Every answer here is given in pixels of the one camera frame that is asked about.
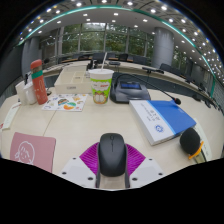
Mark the white printed paper sheet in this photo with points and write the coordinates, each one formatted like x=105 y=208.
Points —
x=10 y=116

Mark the red bottle with green band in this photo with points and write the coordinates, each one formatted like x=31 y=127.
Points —
x=39 y=85

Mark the black computer mouse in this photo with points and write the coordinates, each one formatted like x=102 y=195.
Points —
x=112 y=155

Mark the colourful sticker sheet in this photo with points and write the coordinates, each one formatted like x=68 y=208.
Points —
x=65 y=102

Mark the curved beige conference desk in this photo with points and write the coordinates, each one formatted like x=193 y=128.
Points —
x=133 y=68

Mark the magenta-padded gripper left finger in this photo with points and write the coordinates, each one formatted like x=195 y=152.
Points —
x=75 y=168

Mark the white lidded mug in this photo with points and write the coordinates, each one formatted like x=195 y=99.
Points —
x=30 y=95

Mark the black conference microphone unit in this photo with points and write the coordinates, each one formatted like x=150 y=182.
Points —
x=128 y=91

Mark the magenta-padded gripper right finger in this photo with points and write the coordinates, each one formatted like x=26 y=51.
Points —
x=146 y=168

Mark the blue and white book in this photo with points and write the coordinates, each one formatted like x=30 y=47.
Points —
x=166 y=116

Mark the white paper cup stack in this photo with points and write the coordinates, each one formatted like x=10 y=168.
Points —
x=20 y=95

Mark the white green paper cup with straw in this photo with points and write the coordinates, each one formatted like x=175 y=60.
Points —
x=101 y=88

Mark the white paper with text lines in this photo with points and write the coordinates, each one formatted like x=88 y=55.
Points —
x=205 y=140

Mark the cream cardboard box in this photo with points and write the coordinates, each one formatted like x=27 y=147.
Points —
x=71 y=81

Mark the group of ceiling lights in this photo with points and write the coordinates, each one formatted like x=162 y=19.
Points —
x=104 y=1

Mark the group of dark office chairs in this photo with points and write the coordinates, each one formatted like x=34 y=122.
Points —
x=98 y=56

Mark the pink printed mouse pad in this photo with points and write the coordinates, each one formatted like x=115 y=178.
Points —
x=33 y=151

